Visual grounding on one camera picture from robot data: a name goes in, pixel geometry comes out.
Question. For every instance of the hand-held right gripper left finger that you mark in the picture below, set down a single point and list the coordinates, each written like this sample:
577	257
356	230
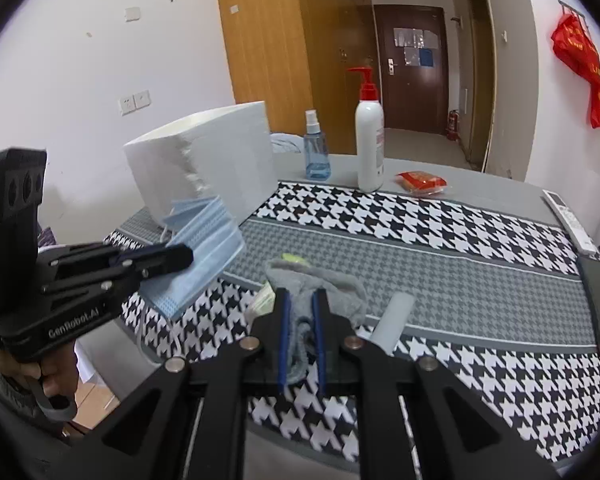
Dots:
283	340

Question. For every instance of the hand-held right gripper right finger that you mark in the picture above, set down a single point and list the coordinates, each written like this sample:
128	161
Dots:
320	340

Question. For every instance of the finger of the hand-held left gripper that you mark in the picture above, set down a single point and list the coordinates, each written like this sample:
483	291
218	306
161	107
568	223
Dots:
105	282
170	257

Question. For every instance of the blue face mask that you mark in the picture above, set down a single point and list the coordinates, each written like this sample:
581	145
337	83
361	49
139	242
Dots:
205	255

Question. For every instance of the grey sock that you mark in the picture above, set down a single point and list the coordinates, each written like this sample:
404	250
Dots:
330	292

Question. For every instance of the green plastic packet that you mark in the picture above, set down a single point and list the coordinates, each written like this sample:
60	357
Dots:
294	259

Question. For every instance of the white foam box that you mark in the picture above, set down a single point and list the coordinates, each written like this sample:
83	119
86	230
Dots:
215	160

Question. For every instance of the person's left forearm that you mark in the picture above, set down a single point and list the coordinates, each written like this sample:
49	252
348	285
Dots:
2	385

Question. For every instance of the person's left hand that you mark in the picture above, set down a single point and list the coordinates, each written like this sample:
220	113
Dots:
57	380

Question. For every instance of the houndstooth grey tablecloth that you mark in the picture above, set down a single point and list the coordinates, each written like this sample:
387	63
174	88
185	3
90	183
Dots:
430	270

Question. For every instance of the light blue cloth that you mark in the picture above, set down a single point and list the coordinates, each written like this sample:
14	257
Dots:
285	144

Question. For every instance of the blue spray bottle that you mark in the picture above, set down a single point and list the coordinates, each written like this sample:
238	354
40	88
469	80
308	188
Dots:
316	155

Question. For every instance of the red snack packet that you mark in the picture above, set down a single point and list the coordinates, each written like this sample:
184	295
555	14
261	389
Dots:
421	182

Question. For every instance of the white pump bottle red top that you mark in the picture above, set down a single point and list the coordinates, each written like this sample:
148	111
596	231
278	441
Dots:
371	145

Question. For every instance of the wooden wardrobe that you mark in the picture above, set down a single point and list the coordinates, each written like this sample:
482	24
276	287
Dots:
270	35

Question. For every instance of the red fire extinguisher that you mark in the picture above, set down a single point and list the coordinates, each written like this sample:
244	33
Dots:
453	127

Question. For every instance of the dark brown door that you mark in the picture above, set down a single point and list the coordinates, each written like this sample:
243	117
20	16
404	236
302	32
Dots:
410	95

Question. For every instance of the white remote control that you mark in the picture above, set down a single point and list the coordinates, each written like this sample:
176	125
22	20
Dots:
570	220

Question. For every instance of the blue paper notice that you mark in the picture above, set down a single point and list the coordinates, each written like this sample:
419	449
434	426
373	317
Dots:
426	57

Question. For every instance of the wooden side door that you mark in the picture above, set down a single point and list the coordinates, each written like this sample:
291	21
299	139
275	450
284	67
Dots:
480	75

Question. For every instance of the white paper notice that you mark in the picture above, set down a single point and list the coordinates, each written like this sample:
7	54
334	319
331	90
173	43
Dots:
415	38

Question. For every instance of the red plastic bag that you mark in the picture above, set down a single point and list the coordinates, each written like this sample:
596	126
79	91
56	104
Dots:
580	55

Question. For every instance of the white wall socket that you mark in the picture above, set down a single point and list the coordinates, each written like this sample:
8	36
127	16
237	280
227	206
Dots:
127	105

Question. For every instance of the white wall junction cover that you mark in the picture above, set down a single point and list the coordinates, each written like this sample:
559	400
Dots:
132	13

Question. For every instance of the metal wall hook rack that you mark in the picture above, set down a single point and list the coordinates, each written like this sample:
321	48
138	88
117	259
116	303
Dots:
572	10

